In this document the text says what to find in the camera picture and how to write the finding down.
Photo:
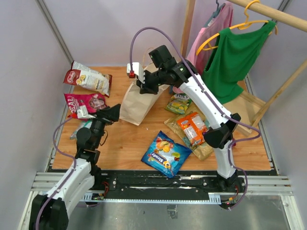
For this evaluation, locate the wooden clothes rack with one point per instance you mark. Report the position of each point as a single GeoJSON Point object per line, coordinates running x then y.
{"type": "Point", "coordinates": [251, 107]}

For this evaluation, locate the green tank top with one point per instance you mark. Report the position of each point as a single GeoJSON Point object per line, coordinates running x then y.
{"type": "Point", "coordinates": [231, 61]}

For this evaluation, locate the brown paper bag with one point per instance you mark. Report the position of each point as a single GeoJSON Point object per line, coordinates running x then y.
{"type": "Point", "coordinates": [135, 106]}

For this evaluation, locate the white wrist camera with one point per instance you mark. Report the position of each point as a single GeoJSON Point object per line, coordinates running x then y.
{"type": "Point", "coordinates": [135, 70]}
{"type": "Point", "coordinates": [82, 113]}

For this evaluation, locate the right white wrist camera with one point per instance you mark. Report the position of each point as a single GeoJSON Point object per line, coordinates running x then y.
{"type": "Point", "coordinates": [135, 70]}

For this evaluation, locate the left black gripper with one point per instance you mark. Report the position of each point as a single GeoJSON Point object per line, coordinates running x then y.
{"type": "Point", "coordinates": [109, 115]}

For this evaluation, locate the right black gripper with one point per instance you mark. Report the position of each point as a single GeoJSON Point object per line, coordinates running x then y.
{"type": "Point", "coordinates": [145, 88]}

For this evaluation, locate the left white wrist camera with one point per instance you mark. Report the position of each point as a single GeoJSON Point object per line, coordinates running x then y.
{"type": "Point", "coordinates": [82, 113]}

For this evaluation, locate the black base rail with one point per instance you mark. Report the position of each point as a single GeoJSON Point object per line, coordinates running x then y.
{"type": "Point", "coordinates": [150, 186]}

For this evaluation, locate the grey blue hanger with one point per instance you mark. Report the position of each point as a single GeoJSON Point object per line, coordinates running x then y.
{"type": "Point", "coordinates": [215, 13]}

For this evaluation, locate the magenta crisps bag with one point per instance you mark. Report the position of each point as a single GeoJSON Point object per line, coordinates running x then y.
{"type": "Point", "coordinates": [93, 102]}

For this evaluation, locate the orange Fox's candy packet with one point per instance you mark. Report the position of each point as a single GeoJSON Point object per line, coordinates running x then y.
{"type": "Point", "coordinates": [194, 128]}

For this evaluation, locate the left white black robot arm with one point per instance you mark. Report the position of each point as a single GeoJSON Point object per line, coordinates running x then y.
{"type": "Point", "coordinates": [53, 210]}

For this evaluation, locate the red white chips bag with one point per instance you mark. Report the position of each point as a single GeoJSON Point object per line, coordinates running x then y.
{"type": "Point", "coordinates": [88, 78]}

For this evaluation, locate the green snack packet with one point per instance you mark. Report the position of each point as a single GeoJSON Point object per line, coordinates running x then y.
{"type": "Point", "coordinates": [178, 103]}

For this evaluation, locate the blue candy packet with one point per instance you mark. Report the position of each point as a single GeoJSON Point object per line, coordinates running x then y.
{"type": "Point", "coordinates": [165, 155]}

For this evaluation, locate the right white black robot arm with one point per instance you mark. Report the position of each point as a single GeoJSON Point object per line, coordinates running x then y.
{"type": "Point", "coordinates": [184, 76]}

